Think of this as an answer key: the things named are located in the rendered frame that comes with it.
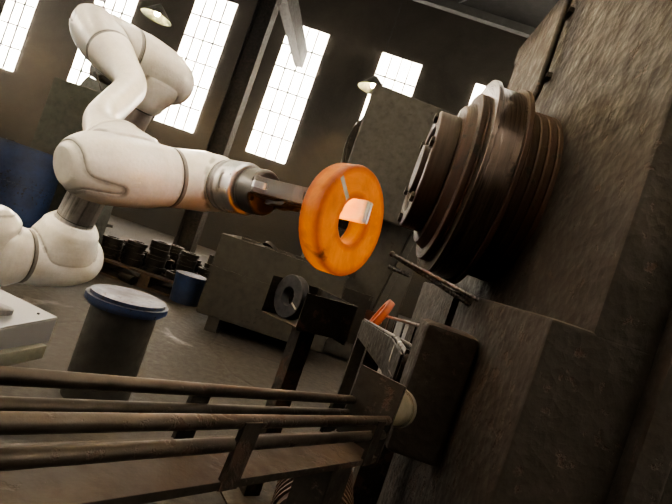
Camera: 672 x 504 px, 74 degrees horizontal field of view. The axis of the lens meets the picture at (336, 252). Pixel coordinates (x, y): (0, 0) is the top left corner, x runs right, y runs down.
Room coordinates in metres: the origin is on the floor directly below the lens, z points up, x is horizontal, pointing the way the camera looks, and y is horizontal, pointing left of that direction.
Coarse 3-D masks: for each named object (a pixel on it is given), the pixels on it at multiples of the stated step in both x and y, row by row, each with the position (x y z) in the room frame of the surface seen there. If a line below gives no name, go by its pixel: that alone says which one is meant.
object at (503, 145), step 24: (504, 96) 0.90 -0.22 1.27; (504, 120) 0.86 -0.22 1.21; (504, 144) 0.84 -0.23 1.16; (480, 168) 0.83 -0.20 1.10; (504, 168) 0.84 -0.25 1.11; (480, 192) 0.84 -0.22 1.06; (504, 192) 0.84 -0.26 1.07; (456, 216) 0.89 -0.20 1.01; (480, 216) 0.86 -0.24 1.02; (456, 240) 0.89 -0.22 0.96; (480, 240) 0.88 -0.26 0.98; (432, 264) 0.96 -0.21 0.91; (456, 264) 0.94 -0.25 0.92
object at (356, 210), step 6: (348, 204) 0.61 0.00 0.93; (354, 204) 0.61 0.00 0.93; (360, 204) 0.60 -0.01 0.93; (366, 204) 0.60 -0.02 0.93; (348, 210) 0.61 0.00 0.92; (354, 210) 0.61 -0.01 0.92; (360, 210) 0.60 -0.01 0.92; (366, 210) 0.60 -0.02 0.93; (342, 216) 0.62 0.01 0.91; (348, 216) 0.61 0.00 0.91; (354, 216) 0.60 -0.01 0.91; (360, 216) 0.60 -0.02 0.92
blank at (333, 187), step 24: (336, 168) 0.58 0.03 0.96; (360, 168) 0.60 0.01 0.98; (312, 192) 0.56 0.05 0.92; (336, 192) 0.57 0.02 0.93; (360, 192) 0.61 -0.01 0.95; (312, 216) 0.56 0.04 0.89; (336, 216) 0.58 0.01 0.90; (312, 240) 0.56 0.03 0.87; (336, 240) 0.59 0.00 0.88; (360, 240) 0.64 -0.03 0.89; (312, 264) 0.60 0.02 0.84; (336, 264) 0.60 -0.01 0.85; (360, 264) 0.65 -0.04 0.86
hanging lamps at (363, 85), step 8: (144, 8) 9.09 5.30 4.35; (152, 8) 8.94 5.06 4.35; (160, 8) 9.08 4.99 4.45; (152, 16) 9.37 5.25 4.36; (160, 16) 9.38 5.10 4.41; (160, 24) 9.51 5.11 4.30; (168, 24) 9.41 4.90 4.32; (368, 80) 8.86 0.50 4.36; (376, 80) 8.90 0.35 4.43; (360, 88) 9.25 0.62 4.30; (368, 88) 9.29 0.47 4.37
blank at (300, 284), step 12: (288, 276) 1.57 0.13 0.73; (300, 276) 1.57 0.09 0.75; (288, 288) 1.57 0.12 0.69; (300, 288) 1.51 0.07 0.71; (276, 300) 1.59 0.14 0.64; (288, 300) 1.59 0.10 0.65; (300, 300) 1.49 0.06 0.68; (276, 312) 1.57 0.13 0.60; (288, 312) 1.52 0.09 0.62; (300, 312) 1.51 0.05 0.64
